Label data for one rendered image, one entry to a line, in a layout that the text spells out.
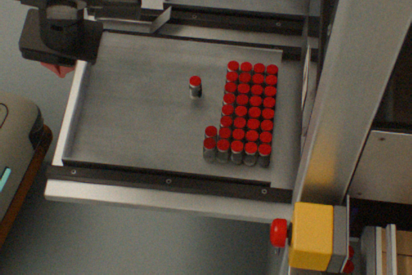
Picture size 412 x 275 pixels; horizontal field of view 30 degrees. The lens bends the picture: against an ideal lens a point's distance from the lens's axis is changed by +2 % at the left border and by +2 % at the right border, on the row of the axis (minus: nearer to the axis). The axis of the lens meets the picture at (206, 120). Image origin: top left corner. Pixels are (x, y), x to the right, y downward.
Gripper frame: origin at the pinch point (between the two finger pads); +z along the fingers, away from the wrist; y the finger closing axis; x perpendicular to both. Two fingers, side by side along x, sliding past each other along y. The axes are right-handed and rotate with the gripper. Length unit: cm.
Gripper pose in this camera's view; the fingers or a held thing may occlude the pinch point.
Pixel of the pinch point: (62, 71)
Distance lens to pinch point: 111.8
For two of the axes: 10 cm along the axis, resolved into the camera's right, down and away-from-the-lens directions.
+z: -1.6, 4.9, 8.6
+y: 9.8, 1.8, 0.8
